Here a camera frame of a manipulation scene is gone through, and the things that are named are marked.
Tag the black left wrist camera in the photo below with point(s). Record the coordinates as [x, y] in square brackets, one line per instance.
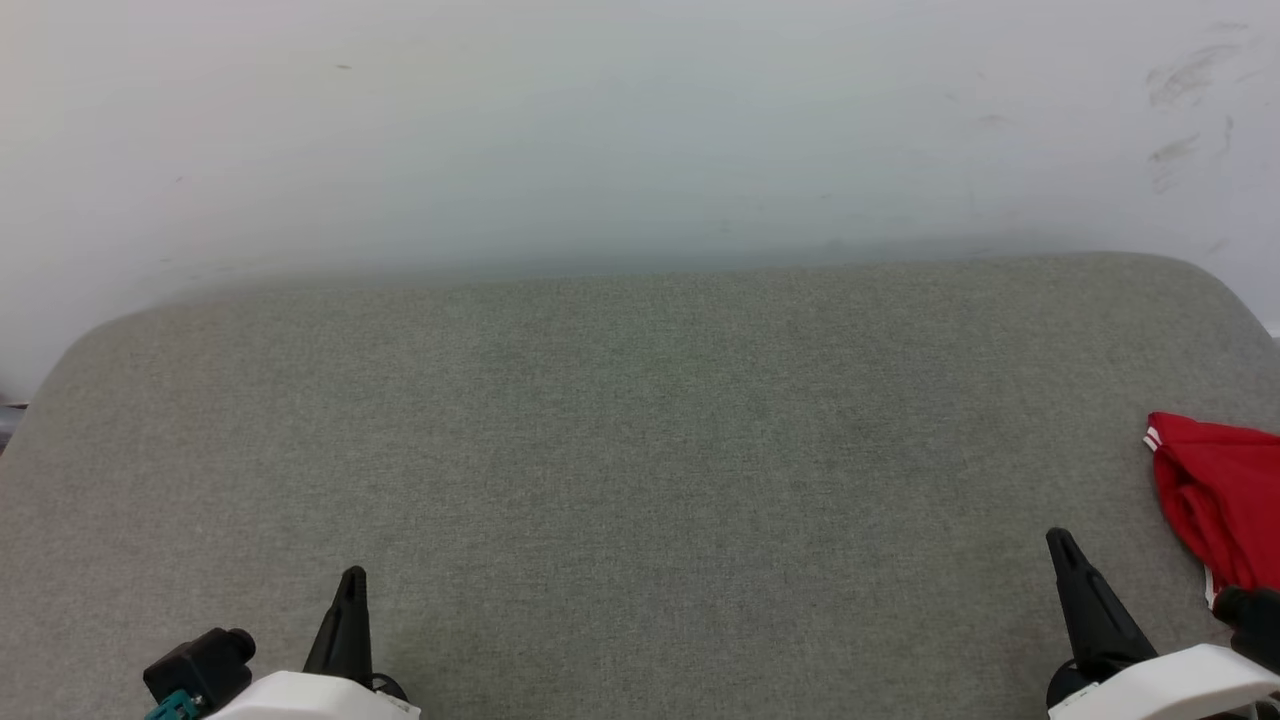
[200, 665]

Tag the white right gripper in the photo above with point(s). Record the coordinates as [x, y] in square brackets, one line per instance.
[1170, 690]

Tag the teal connector plug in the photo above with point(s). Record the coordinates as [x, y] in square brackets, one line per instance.
[175, 708]

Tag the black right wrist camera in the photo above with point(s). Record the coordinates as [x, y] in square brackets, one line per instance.
[1255, 625]

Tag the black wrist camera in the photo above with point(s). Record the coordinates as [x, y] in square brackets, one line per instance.
[200, 665]
[1255, 625]

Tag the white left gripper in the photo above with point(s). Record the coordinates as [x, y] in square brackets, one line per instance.
[300, 700]

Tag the red garment with white trim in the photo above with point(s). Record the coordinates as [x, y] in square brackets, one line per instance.
[1220, 490]

